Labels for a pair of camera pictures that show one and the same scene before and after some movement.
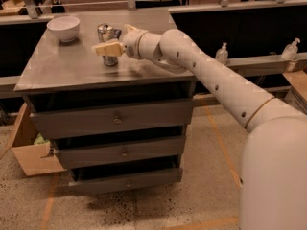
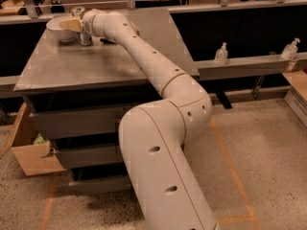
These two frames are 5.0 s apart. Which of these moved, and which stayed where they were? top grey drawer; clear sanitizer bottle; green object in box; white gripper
Moved: white gripper
Stayed: clear sanitizer bottle; top grey drawer; green object in box
